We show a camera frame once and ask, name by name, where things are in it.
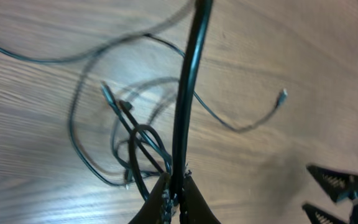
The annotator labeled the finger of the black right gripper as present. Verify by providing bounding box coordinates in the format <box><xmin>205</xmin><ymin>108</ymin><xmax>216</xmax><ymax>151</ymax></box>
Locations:
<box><xmin>302</xmin><ymin>203</ymin><xmax>347</xmax><ymax>224</ymax></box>
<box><xmin>306</xmin><ymin>164</ymin><xmax>358</xmax><ymax>203</ymax></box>

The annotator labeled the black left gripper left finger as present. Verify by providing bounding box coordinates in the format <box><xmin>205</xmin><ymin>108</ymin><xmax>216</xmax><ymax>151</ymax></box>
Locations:
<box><xmin>129</xmin><ymin>173</ymin><xmax>170</xmax><ymax>224</ymax></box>

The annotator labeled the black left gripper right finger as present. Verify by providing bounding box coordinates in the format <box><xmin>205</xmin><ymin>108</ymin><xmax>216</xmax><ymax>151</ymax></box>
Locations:
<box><xmin>180</xmin><ymin>175</ymin><xmax>221</xmax><ymax>224</ymax></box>

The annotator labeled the black usb cable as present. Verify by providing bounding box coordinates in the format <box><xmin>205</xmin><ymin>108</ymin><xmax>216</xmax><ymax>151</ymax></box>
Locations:
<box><xmin>0</xmin><ymin>0</ymin><xmax>288</xmax><ymax>203</ymax></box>

